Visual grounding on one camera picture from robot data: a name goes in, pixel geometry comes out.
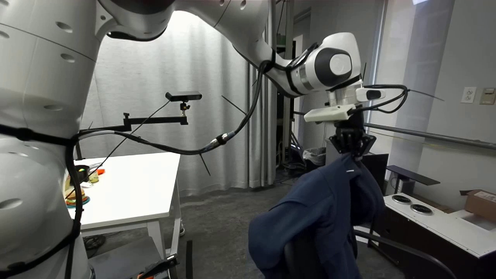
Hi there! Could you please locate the grey toy oven black top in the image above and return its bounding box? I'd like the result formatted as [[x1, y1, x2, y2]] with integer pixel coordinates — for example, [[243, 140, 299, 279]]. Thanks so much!
[[386, 163, 441, 196]]

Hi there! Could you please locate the black tool red tip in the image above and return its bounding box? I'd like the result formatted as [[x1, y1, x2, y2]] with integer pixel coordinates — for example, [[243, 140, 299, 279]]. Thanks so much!
[[136, 255, 180, 279]]

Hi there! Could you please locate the beige wall plate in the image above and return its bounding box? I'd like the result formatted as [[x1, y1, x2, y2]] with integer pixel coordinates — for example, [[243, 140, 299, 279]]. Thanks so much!
[[479, 86, 496, 107]]

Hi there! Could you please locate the yellow toy food pile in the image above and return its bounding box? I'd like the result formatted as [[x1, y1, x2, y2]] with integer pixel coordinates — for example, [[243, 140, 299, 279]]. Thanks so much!
[[62, 172, 91, 208]]

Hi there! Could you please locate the brown cardboard box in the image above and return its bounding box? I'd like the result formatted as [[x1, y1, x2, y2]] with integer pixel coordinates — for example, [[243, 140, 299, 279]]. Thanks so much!
[[459, 188, 496, 222]]

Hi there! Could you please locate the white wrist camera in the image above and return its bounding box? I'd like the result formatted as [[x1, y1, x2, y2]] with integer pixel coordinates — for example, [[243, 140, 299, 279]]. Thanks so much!
[[355, 84, 386, 104]]

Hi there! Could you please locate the black drawer cabinet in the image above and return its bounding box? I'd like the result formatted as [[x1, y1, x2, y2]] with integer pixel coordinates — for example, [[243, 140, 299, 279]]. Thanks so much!
[[361, 152, 390, 197]]

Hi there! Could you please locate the black stereo camera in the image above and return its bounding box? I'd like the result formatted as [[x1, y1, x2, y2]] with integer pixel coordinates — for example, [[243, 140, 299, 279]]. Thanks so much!
[[164, 90, 204, 104]]

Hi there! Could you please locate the blue hoodie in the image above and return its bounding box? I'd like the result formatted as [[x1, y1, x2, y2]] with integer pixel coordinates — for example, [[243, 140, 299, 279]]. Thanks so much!
[[246, 152, 386, 279]]

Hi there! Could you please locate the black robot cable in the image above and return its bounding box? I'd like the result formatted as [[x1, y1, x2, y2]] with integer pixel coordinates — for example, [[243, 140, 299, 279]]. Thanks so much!
[[0, 61, 273, 278]]

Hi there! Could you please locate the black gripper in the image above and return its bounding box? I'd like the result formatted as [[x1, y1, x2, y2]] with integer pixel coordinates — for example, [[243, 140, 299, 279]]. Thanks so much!
[[330, 110, 378, 160]]

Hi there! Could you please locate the white table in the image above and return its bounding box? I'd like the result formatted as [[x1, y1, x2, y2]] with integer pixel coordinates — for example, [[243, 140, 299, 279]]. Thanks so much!
[[66, 151, 184, 279]]

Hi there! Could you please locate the orange and green toy food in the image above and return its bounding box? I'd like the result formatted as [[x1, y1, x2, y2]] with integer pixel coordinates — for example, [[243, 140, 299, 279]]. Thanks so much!
[[87, 166, 107, 185]]

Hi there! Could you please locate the grey wall rail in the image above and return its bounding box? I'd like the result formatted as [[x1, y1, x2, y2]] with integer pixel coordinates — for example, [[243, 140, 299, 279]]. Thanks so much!
[[293, 110, 496, 152]]

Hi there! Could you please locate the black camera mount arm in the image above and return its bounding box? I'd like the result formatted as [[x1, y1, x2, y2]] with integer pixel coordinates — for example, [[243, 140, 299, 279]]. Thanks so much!
[[74, 101, 190, 162]]

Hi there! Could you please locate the grey pleated curtain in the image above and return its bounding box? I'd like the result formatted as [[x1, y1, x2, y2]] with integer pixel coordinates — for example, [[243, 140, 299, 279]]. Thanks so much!
[[76, 10, 280, 199]]

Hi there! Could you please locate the white light switch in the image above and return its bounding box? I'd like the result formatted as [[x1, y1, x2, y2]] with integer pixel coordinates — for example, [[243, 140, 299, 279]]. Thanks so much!
[[460, 86, 477, 106]]

